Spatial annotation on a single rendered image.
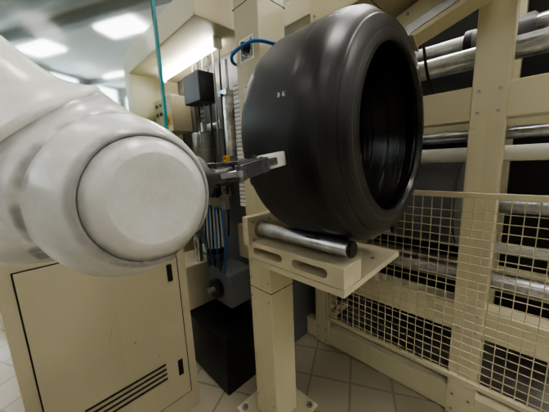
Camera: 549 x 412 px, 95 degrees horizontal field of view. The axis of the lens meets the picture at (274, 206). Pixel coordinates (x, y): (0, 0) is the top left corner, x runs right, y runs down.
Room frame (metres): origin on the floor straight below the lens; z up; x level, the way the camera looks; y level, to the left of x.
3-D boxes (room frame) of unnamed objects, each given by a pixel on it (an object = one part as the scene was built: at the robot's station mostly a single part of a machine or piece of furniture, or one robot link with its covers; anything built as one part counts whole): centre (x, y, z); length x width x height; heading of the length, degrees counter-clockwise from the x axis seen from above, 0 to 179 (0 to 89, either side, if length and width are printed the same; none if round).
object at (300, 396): (1.00, 0.03, 0.01); 0.27 x 0.27 x 0.02; 45
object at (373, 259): (0.83, -0.17, 0.80); 0.37 x 0.36 x 0.02; 135
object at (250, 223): (0.96, -0.04, 0.90); 0.40 x 0.03 x 0.10; 135
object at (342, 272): (0.73, -0.07, 0.83); 0.36 x 0.09 x 0.06; 45
